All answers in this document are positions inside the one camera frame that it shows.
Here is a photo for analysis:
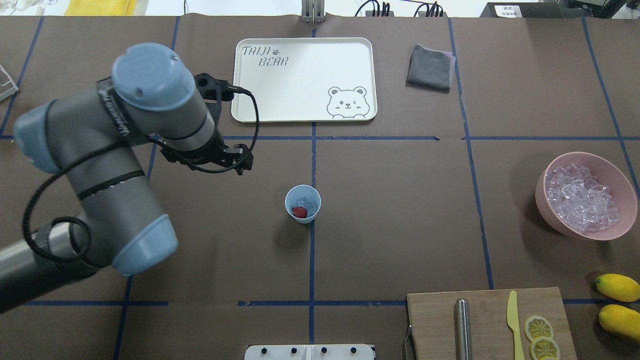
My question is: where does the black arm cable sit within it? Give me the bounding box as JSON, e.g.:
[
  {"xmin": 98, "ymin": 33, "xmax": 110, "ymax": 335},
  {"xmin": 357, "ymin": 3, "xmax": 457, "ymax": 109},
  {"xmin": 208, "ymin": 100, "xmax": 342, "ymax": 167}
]
[{"xmin": 22, "ymin": 86, "xmax": 261, "ymax": 263}]

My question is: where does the grey folded cloth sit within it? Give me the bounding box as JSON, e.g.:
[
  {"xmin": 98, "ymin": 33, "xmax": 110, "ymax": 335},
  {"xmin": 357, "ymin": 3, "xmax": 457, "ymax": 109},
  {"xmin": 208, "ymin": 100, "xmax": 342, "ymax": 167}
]
[{"xmin": 406, "ymin": 44, "xmax": 457, "ymax": 92}]

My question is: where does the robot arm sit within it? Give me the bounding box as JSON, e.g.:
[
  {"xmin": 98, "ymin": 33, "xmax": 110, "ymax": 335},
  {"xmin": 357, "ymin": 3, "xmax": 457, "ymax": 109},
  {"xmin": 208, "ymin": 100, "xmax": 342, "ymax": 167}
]
[{"xmin": 1, "ymin": 42, "xmax": 258, "ymax": 313}]

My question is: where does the lemon slice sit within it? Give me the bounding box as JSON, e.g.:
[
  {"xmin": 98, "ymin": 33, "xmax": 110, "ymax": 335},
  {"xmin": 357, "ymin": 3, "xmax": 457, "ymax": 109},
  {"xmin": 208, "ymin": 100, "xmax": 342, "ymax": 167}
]
[
  {"xmin": 529, "ymin": 336, "xmax": 562, "ymax": 360},
  {"xmin": 525, "ymin": 316, "xmax": 554, "ymax": 342}
]

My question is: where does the whole yellow lemon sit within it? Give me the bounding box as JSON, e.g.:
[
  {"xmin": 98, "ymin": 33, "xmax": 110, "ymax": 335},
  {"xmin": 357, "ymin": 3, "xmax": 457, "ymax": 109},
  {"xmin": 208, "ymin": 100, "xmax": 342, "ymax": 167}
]
[
  {"xmin": 598, "ymin": 304, "xmax": 640, "ymax": 343},
  {"xmin": 595, "ymin": 273, "xmax": 640, "ymax": 303}
]

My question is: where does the bamboo cutting board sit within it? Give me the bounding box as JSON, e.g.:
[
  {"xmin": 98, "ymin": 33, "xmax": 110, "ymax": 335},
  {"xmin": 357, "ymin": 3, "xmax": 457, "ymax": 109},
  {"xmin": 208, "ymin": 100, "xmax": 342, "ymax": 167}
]
[{"xmin": 406, "ymin": 287, "xmax": 578, "ymax": 360}]

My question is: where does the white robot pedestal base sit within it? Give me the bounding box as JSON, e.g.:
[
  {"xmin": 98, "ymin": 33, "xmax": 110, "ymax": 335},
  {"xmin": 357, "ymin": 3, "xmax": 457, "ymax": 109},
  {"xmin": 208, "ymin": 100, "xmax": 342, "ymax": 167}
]
[{"xmin": 244, "ymin": 343, "xmax": 377, "ymax": 360}]

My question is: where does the red strawberry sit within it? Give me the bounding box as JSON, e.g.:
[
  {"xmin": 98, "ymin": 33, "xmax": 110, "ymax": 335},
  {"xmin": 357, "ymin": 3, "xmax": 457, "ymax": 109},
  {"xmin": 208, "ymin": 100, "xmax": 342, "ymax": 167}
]
[{"xmin": 291, "ymin": 206, "xmax": 308, "ymax": 219}]

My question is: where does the yellow cloth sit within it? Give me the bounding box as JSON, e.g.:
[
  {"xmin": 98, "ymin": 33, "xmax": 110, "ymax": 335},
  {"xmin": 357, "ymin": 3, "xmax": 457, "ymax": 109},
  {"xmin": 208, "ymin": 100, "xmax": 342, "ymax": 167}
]
[{"xmin": 64, "ymin": 0, "xmax": 137, "ymax": 17}]

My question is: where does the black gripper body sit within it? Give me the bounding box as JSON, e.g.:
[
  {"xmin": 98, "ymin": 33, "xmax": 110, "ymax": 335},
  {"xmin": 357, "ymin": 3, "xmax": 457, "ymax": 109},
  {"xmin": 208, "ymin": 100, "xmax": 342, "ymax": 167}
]
[{"xmin": 160, "ymin": 130, "xmax": 226, "ymax": 167}]

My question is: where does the pink bowl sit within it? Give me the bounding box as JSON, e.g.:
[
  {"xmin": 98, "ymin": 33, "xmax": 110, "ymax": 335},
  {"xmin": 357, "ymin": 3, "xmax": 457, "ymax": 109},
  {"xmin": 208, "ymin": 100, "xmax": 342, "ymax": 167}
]
[{"xmin": 534, "ymin": 152, "xmax": 639, "ymax": 242}]

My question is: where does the aluminium frame post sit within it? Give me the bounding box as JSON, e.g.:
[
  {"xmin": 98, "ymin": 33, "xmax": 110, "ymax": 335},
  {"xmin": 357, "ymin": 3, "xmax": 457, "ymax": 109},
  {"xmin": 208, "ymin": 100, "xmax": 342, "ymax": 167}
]
[{"xmin": 301, "ymin": 0, "xmax": 326, "ymax": 24}]

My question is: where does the steel muddler black tip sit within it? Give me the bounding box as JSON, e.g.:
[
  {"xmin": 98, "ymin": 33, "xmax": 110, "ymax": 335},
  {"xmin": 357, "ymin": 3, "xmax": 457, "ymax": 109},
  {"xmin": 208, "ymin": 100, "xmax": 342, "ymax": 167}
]
[{"xmin": 454, "ymin": 298, "xmax": 473, "ymax": 360}]

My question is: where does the cream bear serving tray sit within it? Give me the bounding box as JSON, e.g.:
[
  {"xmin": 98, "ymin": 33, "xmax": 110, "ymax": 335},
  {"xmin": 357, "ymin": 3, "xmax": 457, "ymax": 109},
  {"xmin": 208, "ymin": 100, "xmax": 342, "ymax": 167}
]
[{"xmin": 231, "ymin": 38, "xmax": 378, "ymax": 123}]

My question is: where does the yellow plastic knife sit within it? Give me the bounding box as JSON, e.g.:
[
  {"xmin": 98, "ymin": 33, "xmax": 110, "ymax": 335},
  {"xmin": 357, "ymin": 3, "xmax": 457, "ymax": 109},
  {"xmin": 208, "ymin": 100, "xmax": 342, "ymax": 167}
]
[{"xmin": 506, "ymin": 290, "xmax": 525, "ymax": 360}]

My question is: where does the light blue plastic cup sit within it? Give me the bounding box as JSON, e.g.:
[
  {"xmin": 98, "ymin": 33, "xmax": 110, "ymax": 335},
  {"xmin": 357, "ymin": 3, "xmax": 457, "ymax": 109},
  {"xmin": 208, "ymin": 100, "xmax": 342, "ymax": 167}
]
[{"xmin": 285, "ymin": 184, "xmax": 322, "ymax": 224}]

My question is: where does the white wire cup rack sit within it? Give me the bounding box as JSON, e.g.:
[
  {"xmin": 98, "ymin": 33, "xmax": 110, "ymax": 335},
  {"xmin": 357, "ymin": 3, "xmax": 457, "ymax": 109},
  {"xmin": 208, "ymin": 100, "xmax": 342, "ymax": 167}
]
[{"xmin": 0, "ymin": 64, "xmax": 19, "ymax": 101}]

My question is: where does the clear ice cubes pile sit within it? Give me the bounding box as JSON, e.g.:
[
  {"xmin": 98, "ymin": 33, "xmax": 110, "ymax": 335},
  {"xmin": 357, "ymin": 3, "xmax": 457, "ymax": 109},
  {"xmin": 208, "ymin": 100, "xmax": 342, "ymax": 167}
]
[{"xmin": 543, "ymin": 163, "xmax": 622, "ymax": 234}]

